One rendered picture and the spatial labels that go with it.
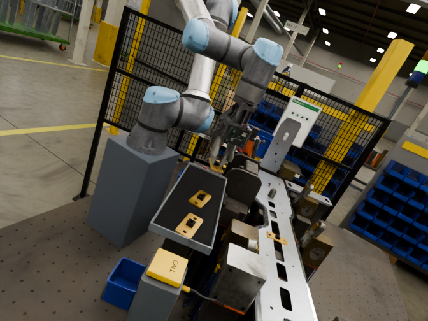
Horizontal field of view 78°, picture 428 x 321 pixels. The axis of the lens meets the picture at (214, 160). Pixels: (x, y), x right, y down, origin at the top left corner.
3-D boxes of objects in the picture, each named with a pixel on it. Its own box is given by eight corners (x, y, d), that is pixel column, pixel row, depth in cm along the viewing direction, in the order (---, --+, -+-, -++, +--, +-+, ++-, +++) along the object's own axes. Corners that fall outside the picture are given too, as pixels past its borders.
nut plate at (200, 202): (200, 209, 66) (202, 205, 66) (187, 201, 67) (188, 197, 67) (211, 197, 74) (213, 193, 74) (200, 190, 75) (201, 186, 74)
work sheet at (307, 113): (300, 148, 188) (323, 107, 177) (271, 135, 188) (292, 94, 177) (300, 148, 190) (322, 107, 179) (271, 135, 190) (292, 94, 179)
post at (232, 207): (195, 299, 98) (239, 213, 84) (183, 293, 98) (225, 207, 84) (198, 288, 103) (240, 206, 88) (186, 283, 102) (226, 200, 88)
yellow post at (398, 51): (274, 280, 229) (425, 46, 158) (255, 272, 228) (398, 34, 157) (272, 265, 246) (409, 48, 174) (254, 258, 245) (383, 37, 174)
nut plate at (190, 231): (190, 239, 55) (192, 235, 54) (174, 230, 55) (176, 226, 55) (203, 220, 62) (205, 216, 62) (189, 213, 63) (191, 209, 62)
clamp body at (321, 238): (297, 311, 112) (342, 250, 100) (271, 300, 112) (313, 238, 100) (295, 299, 118) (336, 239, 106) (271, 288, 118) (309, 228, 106)
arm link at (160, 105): (135, 113, 101) (145, 78, 96) (169, 121, 107) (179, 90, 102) (139, 125, 91) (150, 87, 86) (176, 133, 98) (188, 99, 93)
